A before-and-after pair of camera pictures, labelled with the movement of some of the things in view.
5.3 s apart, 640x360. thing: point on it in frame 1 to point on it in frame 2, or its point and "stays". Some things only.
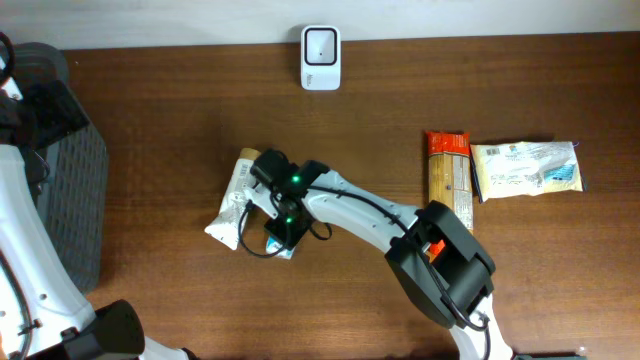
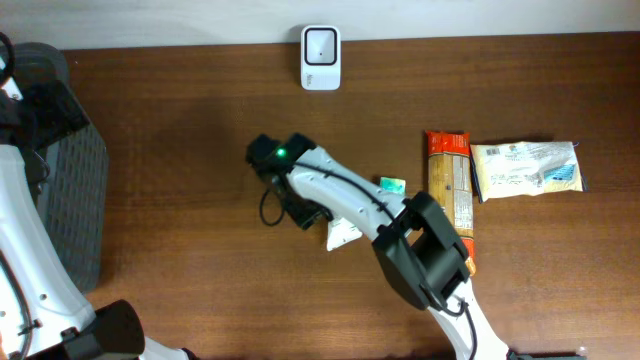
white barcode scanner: [321, 57] stays
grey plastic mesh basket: [68, 176] stays
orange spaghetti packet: [450, 180] stays
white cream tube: [227, 228] to [341, 231]
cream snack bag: [513, 168] stays
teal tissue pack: [272, 245] to [393, 184]
